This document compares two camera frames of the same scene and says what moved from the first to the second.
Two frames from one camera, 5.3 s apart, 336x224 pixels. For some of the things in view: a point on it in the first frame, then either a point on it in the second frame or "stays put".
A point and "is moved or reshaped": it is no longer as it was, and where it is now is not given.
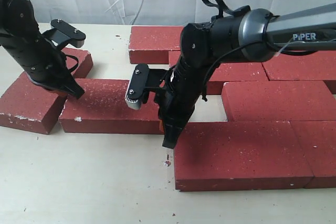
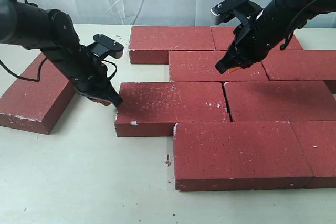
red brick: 234,156 stays put
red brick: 26,105 stays put
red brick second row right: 318,66 stays put
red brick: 102,109 is moved or reshaped
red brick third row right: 277,100 stays put
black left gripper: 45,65 → 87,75
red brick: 317,139 stays put
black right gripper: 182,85 → 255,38
